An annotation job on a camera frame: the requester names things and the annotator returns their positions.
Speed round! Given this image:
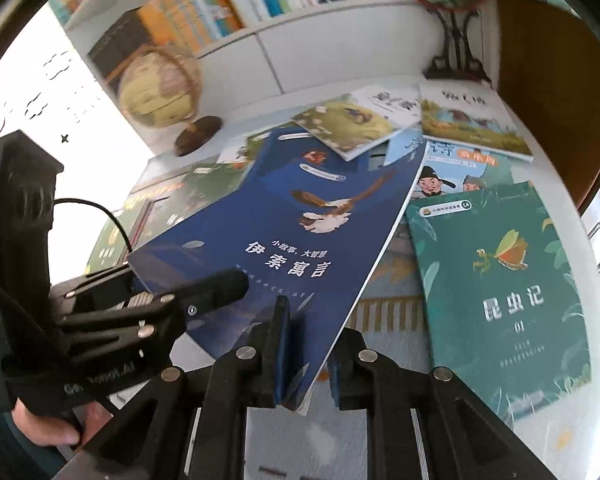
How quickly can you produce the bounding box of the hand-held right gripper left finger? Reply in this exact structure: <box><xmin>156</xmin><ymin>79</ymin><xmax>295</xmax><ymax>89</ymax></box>
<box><xmin>55</xmin><ymin>295</ymin><xmax>293</xmax><ymax>480</ymax></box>

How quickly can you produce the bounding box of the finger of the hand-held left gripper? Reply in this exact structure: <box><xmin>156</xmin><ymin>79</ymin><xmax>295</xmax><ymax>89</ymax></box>
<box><xmin>49</xmin><ymin>265</ymin><xmax>146</xmax><ymax>317</ymax></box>
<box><xmin>60</xmin><ymin>268</ymin><xmax>252</xmax><ymax>362</ymax></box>

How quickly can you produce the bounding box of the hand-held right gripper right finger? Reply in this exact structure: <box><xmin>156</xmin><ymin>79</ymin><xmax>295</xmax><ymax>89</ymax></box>
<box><xmin>328</xmin><ymin>327</ymin><xmax>531</xmax><ymax>480</ymax></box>

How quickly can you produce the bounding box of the navy blue bird book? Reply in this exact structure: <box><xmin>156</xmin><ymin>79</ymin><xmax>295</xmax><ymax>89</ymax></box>
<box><xmin>127</xmin><ymin>127</ymin><xmax>426</xmax><ymax>416</ymax></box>

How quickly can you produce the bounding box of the green leafy book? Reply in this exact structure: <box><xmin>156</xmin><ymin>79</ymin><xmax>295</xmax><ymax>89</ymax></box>
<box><xmin>122</xmin><ymin>159</ymin><xmax>248</xmax><ymax>226</ymax></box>

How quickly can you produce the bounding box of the white cartoon picture book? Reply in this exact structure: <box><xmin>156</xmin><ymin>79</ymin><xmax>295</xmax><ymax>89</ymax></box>
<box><xmin>216</xmin><ymin>131</ymin><xmax>276</xmax><ymax>167</ymax></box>

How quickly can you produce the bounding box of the teal green mantis book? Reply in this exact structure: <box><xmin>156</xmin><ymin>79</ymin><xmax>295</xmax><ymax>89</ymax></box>
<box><xmin>405</xmin><ymin>182</ymin><xmax>593</xmax><ymax>422</ymax></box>

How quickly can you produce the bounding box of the yellow meadow book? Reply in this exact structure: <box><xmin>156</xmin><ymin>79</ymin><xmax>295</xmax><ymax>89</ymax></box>
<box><xmin>291</xmin><ymin>100</ymin><xmax>407</xmax><ymax>162</ymax></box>

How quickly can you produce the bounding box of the light blue cartoon scholars book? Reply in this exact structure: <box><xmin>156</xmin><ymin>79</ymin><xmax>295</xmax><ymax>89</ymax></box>
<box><xmin>382</xmin><ymin>129</ymin><xmax>518</xmax><ymax>223</ymax></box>

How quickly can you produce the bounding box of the white brush lettered book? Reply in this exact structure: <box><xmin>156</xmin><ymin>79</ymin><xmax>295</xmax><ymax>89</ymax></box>
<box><xmin>351</xmin><ymin>84</ymin><xmax>425</xmax><ymax>130</ymax></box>

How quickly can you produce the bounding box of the white farm painting book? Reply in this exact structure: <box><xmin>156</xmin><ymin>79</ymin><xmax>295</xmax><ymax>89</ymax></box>
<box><xmin>418</xmin><ymin>81</ymin><xmax>535</xmax><ymax>163</ymax></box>

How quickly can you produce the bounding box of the row of yellow orange books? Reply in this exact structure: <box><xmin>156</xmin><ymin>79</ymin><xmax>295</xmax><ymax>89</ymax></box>
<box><xmin>135</xmin><ymin>0</ymin><xmax>244</xmax><ymax>56</ymax></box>

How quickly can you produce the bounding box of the person's left hand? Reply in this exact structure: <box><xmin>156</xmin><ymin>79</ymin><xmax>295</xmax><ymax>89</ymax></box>
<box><xmin>11</xmin><ymin>400</ymin><xmax>116</xmax><ymax>450</ymax></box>

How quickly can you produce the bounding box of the antique yellow desk globe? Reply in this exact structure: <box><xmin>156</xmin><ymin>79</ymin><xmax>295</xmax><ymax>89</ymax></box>
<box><xmin>116</xmin><ymin>46</ymin><xmax>224</xmax><ymax>157</ymax></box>

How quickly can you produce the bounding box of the row of dark brown volumes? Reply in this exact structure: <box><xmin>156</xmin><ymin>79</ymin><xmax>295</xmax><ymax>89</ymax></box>
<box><xmin>87</xmin><ymin>10</ymin><xmax>156</xmax><ymax>83</ymax></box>

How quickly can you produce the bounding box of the white bookshelf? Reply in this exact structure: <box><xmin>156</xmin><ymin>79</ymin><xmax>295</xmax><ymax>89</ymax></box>
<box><xmin>50</xmin><ymin>0</ymin><xmax>481</xmax><ymax>161</ymax></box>

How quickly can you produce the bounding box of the brown wooden cabinet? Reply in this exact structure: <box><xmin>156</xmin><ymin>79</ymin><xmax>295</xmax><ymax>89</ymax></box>
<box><xmin>495</xmin><ymin>0</ymin><xmax>600</xmax><ymax>211</ymax></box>

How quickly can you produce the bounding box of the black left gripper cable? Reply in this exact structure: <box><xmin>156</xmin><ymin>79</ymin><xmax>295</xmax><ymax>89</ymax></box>
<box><xmin>54</xmin><ymin>199</ymin><xmax>135</xmax><ymax>257</ymax></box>

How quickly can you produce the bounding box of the black cloud lettering wall decal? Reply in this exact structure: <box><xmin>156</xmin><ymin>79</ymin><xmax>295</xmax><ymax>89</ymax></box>
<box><xmin>0</xmin><ymin>50</ymin><xmax>106</xmax><ymax>143</ymax></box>

